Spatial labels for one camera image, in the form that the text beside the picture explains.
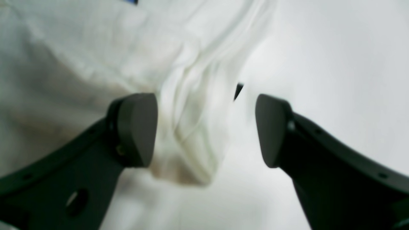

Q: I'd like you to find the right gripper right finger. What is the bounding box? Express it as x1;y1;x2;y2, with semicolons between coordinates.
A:
255;94;409;230

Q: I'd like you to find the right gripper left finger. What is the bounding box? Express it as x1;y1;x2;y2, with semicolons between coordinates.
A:
0;93;158;230

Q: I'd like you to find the white printed t-shirt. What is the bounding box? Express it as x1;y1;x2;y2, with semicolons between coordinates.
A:
0;0;278;230

